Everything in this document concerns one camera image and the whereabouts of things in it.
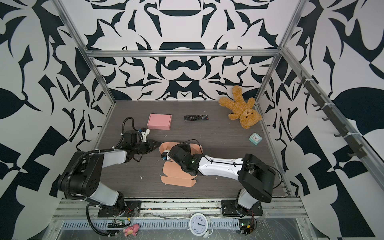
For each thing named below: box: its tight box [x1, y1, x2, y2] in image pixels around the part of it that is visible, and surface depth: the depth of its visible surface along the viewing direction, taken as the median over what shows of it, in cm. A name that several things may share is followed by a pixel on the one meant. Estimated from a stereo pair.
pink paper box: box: [147, 113, 173, 131], surface depth 107 cm
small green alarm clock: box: [248, 132, 263, 146], surface depth 100 cm
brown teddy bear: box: [218, 85, 263, 129], surface depth 109 cm
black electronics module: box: [238, 216, 257, 236], surface depth 73 cm
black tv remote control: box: [184, 114, 209, 122], surface depth 110 cm
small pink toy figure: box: [123, 224, 140, 237], surface depth 69 cm
